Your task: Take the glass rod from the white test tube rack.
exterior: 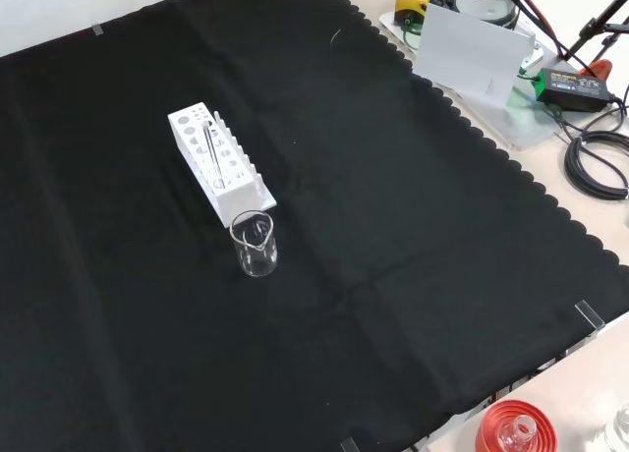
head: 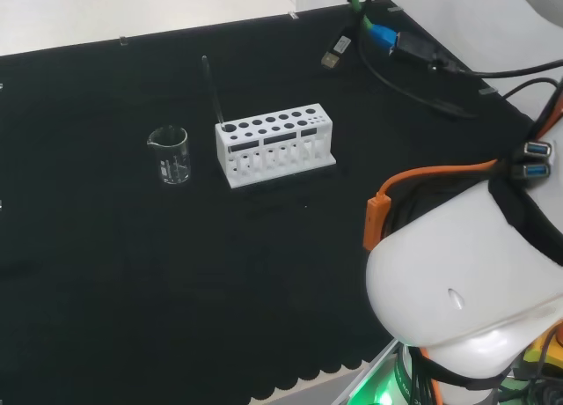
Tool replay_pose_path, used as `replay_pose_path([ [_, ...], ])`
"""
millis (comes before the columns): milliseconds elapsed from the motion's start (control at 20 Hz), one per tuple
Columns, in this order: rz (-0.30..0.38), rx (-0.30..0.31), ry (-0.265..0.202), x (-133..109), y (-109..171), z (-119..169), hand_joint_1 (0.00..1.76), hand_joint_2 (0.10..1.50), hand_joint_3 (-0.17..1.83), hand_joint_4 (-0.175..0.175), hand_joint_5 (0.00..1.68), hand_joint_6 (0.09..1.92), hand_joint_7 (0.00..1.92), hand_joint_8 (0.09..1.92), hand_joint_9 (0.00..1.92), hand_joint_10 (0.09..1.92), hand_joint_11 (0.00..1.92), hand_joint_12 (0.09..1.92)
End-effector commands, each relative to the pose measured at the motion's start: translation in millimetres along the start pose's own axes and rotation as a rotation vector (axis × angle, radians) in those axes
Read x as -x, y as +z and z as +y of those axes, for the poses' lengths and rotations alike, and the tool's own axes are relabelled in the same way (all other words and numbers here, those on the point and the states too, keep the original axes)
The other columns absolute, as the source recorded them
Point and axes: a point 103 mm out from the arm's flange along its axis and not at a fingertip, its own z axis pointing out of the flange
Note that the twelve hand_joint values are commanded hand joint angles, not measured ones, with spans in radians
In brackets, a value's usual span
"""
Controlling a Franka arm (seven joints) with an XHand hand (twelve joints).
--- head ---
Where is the clear glass rod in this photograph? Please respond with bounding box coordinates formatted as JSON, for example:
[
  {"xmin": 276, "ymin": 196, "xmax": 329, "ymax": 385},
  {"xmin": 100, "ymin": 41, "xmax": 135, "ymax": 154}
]
[{"xmin": 201, "ymin": 55, "xmax": 227, "ymax": 134}]

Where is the white test tube rack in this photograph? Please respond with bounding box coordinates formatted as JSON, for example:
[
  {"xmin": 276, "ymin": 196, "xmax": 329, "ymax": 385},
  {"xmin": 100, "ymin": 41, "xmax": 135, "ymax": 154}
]
[{"xmin": 215, "ymin": 103, "xmax": 338, "ymax": 189}]

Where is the clear glass beaker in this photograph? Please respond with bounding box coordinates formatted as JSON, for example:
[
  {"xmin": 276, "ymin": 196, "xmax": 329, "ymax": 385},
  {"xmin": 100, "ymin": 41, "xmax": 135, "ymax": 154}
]
[{"xmin": 146, "ymin": 125, "xmax": 194, "ymax": 187}]

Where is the black bench cloth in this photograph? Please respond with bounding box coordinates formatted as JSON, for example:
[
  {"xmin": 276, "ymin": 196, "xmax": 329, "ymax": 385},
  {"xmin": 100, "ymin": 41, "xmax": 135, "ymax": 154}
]
[{"xmin": 0, "ymin": 0, "xmax": 543, "ymax": 405}]

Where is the blue USB plug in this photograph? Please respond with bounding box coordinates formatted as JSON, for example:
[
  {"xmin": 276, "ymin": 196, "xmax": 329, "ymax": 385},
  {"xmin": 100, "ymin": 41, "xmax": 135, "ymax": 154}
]
[
  {"xmin": 522, "ymin": 140, "xmax": 553, "ymax": 158},
  {"xmin": 511, "ymin": 162, "xmax": 552, "ymax": 180}
]

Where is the yellow stop button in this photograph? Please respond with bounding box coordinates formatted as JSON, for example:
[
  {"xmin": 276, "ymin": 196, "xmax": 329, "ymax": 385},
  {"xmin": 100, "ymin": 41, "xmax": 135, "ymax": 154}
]
[{"xmin": 523, "ymin": 328, "xmax": 563, "ymax": 366}]

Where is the orange cable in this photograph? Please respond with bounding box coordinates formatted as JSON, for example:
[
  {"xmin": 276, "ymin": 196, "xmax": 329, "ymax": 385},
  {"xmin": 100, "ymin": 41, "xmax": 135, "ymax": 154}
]
[{"xmin": 362, "ymin": 158, "xmax": 502, "ymax": 252}]

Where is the black cable silver USB plug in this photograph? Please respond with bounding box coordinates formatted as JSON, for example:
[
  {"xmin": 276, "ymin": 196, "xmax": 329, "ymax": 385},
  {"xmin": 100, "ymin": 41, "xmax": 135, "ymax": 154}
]
[{"xmin": 319, "ymin": 0, "xmax": 380, "ymax": 70}]

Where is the blue cable connector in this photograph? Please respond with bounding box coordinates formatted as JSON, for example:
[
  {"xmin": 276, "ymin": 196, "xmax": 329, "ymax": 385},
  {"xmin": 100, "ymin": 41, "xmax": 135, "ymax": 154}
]
[{"xmin": 368, "ymin": 24, "xmax": 402, "ymax": 55}]

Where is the black cable adapter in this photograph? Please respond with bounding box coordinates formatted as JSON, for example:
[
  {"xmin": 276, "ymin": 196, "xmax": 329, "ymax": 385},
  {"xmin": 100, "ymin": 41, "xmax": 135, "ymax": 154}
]
[{"xmin": 391, "ymin": 31, "xmax": 465, "ymax": 74}]

